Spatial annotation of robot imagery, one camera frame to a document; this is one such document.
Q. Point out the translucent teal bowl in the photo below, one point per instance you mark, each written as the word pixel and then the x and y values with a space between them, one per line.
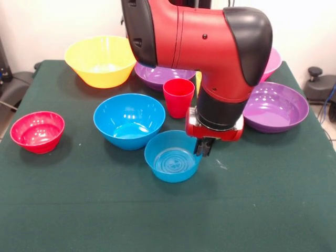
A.
pixel 170 162

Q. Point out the large yellow bowl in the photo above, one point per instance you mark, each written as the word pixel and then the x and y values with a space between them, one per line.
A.
pixel 99 68

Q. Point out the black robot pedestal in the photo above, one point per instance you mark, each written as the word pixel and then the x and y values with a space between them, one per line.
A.
pixel 203 3

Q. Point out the grey pedestal leg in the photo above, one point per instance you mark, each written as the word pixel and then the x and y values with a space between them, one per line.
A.
pixel 320 89
pixel 15 86

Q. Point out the dark green tablecloth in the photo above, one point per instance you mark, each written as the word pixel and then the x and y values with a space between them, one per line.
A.
pixel 168 210

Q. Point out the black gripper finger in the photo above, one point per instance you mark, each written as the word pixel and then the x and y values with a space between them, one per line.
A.
pixel 199 147
pixel 207 147

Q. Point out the red cup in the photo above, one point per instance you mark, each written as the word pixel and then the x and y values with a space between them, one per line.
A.
pixel 178 97

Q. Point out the black levelling knob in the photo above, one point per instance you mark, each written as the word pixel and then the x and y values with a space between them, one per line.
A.
pixel 37 67
pixel 315 72

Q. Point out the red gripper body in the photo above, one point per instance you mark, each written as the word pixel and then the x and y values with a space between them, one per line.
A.
pixel 215 134

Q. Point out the large pink bowl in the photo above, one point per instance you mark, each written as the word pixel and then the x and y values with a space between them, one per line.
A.
pixel 273 63

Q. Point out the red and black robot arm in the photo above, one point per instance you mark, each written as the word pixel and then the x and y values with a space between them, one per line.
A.
pixel 204 47

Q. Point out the small red bowl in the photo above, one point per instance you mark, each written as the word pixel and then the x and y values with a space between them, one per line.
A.
pixel 37 134

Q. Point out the black equipment box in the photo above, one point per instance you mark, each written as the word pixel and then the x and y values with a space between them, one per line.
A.
pixel 4 63

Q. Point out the purple bowl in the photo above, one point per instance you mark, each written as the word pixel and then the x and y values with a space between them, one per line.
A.
pixel 157 76
pixel 278 110

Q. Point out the blue bowl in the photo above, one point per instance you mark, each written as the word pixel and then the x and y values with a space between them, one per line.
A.
pixel 128 123

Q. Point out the yellow cup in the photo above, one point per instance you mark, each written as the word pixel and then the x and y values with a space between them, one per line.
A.
pixel 198 80

